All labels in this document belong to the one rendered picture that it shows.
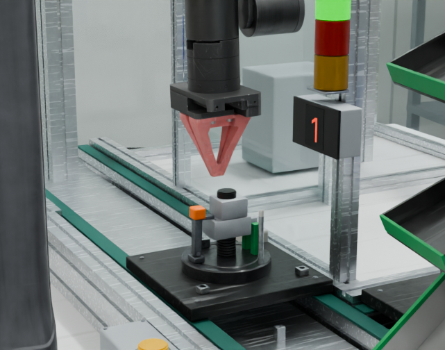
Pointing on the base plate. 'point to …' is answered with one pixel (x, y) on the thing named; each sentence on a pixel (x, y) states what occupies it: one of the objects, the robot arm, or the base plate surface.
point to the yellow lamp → (330, 72)
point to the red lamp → (332, 37)
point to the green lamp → (332, 10)
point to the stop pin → (279, 332)
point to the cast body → (228, 215)
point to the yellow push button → (153, 344)
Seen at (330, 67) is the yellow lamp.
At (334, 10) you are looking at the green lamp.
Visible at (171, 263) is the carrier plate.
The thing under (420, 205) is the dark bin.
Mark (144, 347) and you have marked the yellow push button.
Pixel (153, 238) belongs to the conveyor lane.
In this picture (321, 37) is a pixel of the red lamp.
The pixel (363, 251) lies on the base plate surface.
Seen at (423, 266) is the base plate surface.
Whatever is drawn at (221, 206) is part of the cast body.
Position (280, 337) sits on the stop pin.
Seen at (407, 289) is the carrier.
